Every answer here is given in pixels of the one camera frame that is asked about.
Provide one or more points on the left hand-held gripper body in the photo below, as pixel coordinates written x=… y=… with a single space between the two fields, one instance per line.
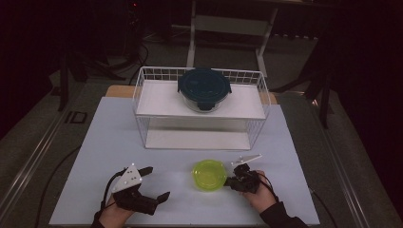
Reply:
x=133 y=196

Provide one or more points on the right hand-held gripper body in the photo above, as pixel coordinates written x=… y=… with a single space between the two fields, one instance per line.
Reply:
x=245 y=182

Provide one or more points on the green plastic bowl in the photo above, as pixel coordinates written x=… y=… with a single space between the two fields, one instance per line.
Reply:
x=209 y=175

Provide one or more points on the glass container with blue lid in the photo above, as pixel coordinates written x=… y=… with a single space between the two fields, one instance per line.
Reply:
x=204 y=85

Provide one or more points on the person's right hand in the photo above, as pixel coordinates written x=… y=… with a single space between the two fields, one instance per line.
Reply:
x=263 y=198

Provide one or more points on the person's left hand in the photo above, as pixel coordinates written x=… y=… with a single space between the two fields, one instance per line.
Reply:
x=112 y=215

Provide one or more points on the black floor plate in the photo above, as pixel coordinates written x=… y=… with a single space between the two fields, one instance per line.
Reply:
x=76 y=117

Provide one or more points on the black metal stand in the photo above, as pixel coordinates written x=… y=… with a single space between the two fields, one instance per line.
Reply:
x=323 y=107

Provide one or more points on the metal floor rail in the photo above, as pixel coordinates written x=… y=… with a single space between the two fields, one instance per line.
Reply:
x=28 y=164
x=342 y=171

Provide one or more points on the white metal table frame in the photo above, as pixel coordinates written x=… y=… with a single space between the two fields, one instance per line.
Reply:
x=228 y=25

